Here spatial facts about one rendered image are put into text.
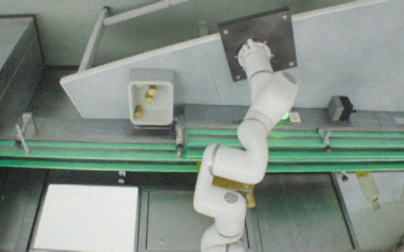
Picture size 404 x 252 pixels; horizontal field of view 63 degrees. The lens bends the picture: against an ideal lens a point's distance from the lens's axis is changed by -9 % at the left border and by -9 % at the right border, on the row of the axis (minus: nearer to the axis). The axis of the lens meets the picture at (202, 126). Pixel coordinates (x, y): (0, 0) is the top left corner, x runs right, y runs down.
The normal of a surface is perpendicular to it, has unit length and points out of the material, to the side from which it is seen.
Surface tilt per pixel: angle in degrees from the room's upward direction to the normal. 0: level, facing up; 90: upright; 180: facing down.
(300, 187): 90
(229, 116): 90
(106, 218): 90
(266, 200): 90
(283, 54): 2
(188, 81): 0
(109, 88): 0
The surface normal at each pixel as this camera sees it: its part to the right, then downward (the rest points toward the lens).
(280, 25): 0.07, 0.72
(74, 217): 0.07, -0.71
